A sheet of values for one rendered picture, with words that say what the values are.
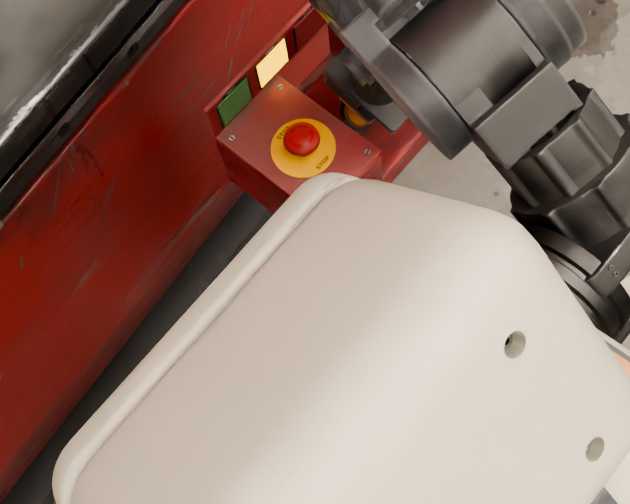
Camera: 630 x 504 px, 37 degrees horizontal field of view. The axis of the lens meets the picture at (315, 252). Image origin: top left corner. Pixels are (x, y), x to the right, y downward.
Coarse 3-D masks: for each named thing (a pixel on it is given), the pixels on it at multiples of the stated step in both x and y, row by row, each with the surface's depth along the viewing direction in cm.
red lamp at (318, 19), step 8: (312, 16) 104; (320, 16) 105; (304, 24) 103; (312, 24) 105; (320, 24) 107; (296, 32) 103; (304, 32) 105; (312, 32) 106; (296, 40) 105; (304, 40) 106
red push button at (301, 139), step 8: (288, 128) 101; (296, 128) 101; (304, 128) 101; (312, 128) 101; (288, 136) 101; (296, 136) 100; (304, 136) 100; (312, 136) 100; (288, 144) 100; (296, 144) 100; (304, 144) 100; (312, 144) 100; (296, 152) 100; (304, 152) 100; (312, 152) 101
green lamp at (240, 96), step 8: (240, 88) 101; (248, 88) 102; (232, 96) 101; (240, 96) 102; (248, 96) 104; (224, 104) 100; (232, 104) 102; (240, 104) 103; (224, 112) 102; (232, 112) 103; (224, 120) 103
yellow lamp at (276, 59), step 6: (282, 42) 102; (276, 48) 102; (282, 48) 103; (270, 54) 102; (276, 54) 103; (282, 54) 104; (264, 60) 101; (270, 60) 102; (276, 60) 104; (282, 60) 105; (258, 66) 101; (264, 66) 102; (270, 66) 103; (276, 66) 105; (282, 66) 106; (258, 72) 102; (264, 72) 103; (270, 72) 104; (276, 72) 106; (264, 78) 104; (270, 78) 105; (264, 84) 105
